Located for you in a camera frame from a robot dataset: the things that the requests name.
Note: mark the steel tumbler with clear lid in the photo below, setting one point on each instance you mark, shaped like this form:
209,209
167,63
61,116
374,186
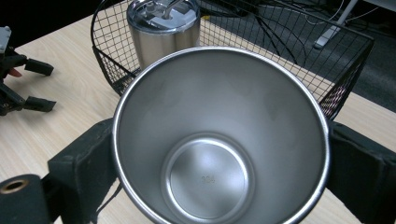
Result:
162,40

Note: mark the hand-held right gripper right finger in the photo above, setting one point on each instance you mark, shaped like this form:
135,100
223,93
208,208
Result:
364,168

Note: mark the white metal desk frame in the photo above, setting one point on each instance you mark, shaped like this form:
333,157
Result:
330,32

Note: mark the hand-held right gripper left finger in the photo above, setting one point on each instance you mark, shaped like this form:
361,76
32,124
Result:
84,161

